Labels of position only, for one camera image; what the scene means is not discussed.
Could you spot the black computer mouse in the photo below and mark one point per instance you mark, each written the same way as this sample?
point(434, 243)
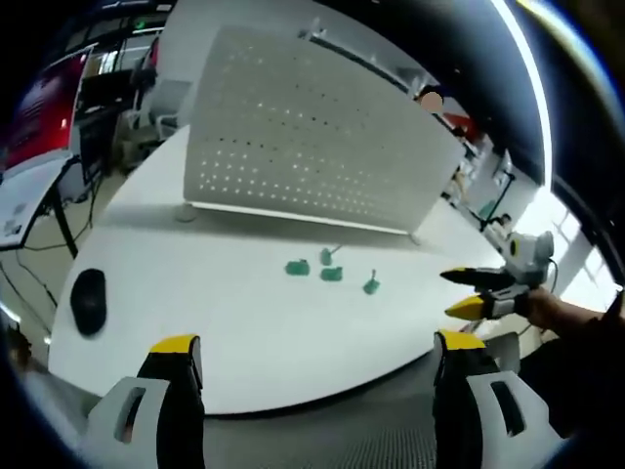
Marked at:
point(89, 302)

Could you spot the black stand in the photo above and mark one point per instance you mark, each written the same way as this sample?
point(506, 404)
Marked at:
point(493, 210)

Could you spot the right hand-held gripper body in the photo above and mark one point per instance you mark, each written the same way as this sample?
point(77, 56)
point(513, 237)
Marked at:
point(526, 261)

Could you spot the green hook assembly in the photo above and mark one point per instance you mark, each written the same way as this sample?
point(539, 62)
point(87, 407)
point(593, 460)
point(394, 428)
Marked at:
point(371, 285)
point(326, 256)

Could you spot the green mounting plate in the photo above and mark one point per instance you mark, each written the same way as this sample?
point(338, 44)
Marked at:
point(331, 274)
point(298, 268)

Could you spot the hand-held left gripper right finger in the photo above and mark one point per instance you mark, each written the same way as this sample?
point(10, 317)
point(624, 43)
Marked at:
point(469, 396)

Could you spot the white perforated pegboard panel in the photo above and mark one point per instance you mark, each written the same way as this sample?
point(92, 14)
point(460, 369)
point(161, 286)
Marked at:
point(312, 141)

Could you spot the white side table black legs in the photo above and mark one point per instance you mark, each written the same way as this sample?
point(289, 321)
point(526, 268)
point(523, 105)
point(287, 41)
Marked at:
point(29, 195)

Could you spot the person's right hand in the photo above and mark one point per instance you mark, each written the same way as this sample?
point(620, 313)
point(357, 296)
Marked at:
point(554, 310)

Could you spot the black computer monitor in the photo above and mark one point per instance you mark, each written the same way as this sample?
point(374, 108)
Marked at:
point(105, 122)

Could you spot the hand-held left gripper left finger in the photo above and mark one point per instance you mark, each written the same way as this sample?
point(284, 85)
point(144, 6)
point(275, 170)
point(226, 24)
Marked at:
point(168, 391)

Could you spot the white office chair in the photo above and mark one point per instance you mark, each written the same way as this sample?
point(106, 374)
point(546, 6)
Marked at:
point(166, 105)

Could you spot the red wall poster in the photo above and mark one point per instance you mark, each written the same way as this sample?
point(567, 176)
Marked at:
point(41, 112)

